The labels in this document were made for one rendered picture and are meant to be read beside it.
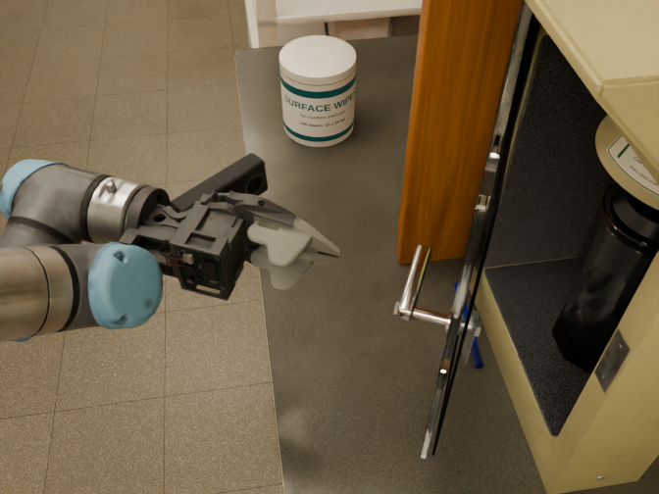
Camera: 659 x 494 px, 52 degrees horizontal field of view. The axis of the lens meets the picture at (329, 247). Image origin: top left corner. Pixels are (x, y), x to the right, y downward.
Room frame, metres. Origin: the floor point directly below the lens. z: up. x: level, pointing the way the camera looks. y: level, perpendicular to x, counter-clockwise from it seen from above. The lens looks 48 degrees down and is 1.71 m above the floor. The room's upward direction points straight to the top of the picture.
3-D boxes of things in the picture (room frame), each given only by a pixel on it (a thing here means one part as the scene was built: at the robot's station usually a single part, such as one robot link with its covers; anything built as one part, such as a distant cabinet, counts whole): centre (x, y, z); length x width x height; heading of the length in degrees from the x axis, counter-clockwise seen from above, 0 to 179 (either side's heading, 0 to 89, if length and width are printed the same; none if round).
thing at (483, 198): (0.47, -0.15, 1.19); 0.30 x 0.01 x 0.40; 162
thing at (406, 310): (0.41, -0.10, 1.20); 0.10 x 0.05 x 0.03; 162
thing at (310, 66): (1.00, 0.02, 1.02); 0.13 x 0.13 x 0.15
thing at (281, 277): (0.45, 0.04, 1.18); 0.09 x 0.06 x 0.03; 72
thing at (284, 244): (0.45, 0.04, 1.22); 0.09 x 0.06 x 0.03; 72
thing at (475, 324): (0.36, -0.13, 1.18); 0.02 x 0.02 x 0.06; 72
